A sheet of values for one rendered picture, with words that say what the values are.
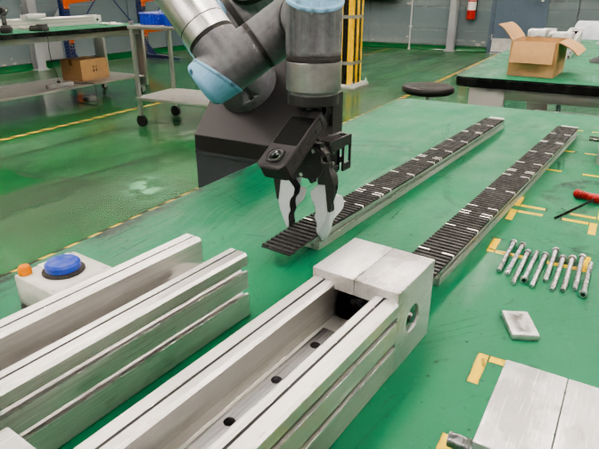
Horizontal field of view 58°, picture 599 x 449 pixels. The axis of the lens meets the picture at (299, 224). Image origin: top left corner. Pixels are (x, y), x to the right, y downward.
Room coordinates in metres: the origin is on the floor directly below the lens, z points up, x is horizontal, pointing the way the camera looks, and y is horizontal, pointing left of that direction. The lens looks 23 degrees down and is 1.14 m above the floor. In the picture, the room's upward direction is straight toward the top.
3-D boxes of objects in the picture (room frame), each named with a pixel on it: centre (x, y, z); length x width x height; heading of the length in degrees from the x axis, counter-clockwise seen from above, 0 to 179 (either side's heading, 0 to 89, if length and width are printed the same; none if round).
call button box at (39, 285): (0.56, 0.27, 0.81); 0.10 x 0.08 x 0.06; 55
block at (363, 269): (0.53, -0.07, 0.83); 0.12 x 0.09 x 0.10; 55
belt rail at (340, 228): (1.15, -0.29, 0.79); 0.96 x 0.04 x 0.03; 145
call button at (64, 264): (0.57, 0.28, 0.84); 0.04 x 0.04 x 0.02
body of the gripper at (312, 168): (0.77, -0.02, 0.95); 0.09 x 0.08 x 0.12; 145
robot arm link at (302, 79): (0.76, -0.02, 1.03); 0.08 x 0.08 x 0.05
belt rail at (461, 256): (1.04, -0.44, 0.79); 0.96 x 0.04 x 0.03; 145
